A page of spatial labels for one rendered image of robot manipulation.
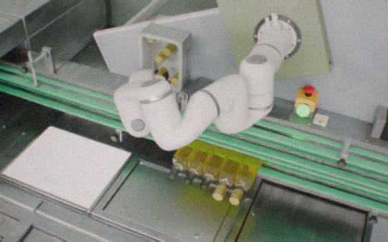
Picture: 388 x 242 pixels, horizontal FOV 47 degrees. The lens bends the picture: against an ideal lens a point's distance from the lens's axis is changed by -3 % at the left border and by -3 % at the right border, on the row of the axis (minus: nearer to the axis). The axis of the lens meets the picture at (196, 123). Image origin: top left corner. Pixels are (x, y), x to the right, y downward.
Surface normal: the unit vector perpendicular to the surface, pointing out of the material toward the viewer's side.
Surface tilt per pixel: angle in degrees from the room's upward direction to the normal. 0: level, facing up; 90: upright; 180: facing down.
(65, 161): 90
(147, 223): 90
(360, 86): 0
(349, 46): 0
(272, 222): 89
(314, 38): 4
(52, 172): 90
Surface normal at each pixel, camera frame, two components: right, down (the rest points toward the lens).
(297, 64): -0.36, 0.55
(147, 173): 0.03, -0.76
